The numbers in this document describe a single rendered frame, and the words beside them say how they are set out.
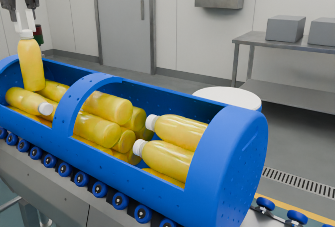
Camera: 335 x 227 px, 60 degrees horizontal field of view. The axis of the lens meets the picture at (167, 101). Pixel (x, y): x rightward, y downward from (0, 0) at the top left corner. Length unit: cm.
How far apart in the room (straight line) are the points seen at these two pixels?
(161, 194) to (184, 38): 399
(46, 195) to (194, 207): 58
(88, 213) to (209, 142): 47
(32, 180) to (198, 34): 363
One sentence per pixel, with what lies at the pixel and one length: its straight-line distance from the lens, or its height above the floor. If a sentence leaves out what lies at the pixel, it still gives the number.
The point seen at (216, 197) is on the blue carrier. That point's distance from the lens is 53.
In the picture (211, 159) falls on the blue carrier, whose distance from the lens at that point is 52.
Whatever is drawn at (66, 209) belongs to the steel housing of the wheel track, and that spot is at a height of 85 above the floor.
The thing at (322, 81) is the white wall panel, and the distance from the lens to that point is 405.
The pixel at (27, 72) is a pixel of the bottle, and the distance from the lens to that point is 106.
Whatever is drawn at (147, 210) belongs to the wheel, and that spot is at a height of 98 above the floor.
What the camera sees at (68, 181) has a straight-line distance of 93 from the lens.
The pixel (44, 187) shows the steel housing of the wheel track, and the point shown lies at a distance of 103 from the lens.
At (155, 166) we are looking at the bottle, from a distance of 65.
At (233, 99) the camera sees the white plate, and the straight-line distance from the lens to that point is 118.
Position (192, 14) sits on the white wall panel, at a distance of 439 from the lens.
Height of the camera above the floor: 147
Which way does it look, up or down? 23 degrees down
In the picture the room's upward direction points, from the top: straight up
